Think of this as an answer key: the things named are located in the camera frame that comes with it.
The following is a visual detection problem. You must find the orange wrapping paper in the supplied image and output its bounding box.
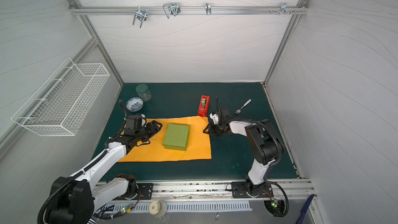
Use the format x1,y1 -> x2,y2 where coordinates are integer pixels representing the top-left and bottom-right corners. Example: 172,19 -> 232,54
118,116 -> 211,163

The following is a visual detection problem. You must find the green gift box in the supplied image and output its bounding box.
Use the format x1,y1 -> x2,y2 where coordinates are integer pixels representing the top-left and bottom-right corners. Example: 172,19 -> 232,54
162,123 -> 190,151

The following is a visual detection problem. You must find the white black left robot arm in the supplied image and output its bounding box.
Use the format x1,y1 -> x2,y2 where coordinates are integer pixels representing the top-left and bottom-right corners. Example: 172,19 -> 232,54
37,101 -> 163,224

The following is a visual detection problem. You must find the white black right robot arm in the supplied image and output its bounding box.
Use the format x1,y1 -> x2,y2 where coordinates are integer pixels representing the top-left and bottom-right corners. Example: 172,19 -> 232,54
203,114 -> 286,198

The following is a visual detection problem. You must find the red tape dispenser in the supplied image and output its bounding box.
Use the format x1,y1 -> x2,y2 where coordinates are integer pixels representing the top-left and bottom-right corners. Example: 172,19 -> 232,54
198,95 -> 210,117

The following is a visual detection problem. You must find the blue white ceramic bowl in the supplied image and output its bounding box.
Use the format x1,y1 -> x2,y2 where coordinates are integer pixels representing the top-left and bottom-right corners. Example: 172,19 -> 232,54
125,96 -> 144,112

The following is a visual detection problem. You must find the green lidded glass jar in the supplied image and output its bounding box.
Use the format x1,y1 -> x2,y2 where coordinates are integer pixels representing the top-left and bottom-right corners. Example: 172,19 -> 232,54
135,84 -> 152,102

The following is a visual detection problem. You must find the round white puck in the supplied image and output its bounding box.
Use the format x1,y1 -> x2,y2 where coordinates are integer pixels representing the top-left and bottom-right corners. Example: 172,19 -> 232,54
148,200 -> 167,218

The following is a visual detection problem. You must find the metal u-bolt clamp left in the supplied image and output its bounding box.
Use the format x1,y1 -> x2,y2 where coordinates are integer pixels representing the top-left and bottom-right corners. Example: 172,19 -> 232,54
132,8 -> 147,28

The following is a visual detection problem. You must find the metal u-bolt clamp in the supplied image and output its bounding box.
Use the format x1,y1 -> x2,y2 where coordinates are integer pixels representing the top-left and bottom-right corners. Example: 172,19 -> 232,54
163,2 -> 181,19
132,8 -> 147,28

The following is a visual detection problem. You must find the metal u-bolt clamp middle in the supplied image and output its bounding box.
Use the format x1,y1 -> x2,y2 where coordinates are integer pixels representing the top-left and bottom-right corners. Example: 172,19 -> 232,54
163,2 -> 181,19

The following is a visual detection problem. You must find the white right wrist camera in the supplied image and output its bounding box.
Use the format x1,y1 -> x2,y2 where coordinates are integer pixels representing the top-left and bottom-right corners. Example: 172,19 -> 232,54
209,113 -> 219,125

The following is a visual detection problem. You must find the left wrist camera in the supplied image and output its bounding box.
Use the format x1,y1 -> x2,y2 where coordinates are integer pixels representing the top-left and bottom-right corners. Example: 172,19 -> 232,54
125,114 -> 147,130

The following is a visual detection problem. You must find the fork with white handle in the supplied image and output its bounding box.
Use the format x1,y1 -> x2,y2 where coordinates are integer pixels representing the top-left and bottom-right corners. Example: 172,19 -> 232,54
235,99 -> 252,115

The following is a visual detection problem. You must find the white wire basket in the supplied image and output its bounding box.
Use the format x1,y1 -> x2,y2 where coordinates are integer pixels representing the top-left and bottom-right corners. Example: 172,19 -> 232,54
11,58 -> 110,136

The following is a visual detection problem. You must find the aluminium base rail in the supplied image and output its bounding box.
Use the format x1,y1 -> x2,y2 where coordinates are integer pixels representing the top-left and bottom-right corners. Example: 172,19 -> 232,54
137,178 -> 316,201

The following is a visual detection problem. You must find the blue handled tool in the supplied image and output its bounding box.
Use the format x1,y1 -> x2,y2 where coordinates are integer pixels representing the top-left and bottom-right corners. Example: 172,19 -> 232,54
295,194 -> 315,224

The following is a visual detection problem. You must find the metal ring clamp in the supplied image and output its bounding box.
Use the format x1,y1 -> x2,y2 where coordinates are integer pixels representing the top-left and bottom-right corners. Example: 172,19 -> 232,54
205,3 -> 211,16

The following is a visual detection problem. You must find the metal bracket clamp right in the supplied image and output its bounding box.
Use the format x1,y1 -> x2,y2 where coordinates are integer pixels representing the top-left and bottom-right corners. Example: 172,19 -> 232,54
269,3 -> 297,15

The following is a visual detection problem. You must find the aluminium cross rail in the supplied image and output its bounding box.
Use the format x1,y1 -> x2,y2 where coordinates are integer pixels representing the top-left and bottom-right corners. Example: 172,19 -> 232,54
69,5 -> 309,16

